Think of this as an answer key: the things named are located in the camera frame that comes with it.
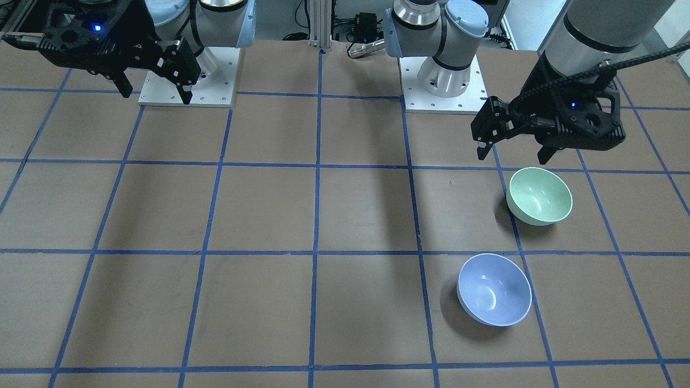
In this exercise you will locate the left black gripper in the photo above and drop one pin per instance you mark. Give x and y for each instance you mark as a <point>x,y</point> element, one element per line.
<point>539,86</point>

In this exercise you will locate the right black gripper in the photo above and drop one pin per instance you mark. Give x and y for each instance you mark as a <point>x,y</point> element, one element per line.
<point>136,33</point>

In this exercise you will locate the green bowl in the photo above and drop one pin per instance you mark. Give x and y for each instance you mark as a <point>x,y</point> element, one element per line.
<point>538,197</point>

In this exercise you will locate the blue bowl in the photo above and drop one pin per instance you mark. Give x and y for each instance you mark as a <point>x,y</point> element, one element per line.
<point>493,290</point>

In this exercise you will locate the aluminium frame post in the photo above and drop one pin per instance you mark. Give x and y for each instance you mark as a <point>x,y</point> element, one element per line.
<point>320,24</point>

